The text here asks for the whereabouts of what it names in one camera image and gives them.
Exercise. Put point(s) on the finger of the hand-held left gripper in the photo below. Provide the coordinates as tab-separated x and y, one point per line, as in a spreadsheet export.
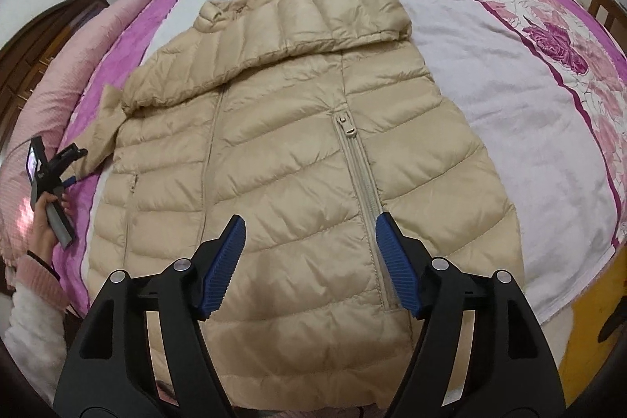
72	152
67	182

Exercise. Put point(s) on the person's left hand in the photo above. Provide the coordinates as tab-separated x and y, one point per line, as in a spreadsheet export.
43	229

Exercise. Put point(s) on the purple white floral bedsheet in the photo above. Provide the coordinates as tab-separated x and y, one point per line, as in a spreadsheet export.
514	114

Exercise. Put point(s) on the dark wooden headboard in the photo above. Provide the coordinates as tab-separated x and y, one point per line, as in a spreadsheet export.
44	26

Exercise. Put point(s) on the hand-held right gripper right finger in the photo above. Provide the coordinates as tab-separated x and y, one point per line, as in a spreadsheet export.
392	261

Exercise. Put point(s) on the wooden chair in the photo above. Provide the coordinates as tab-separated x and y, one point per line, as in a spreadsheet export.
610	9

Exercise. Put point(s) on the beige puffer jacket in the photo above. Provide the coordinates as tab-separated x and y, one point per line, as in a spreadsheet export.
294	153

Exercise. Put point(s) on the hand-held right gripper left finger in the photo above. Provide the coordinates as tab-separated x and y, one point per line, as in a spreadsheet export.
223	266

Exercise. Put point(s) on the yellow bed base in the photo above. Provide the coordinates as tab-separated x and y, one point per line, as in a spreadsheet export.
588	354

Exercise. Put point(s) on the pink quilt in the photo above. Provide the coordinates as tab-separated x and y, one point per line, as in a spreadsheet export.
59	80

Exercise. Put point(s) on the person's left forearm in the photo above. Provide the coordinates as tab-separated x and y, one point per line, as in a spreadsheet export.
34	315

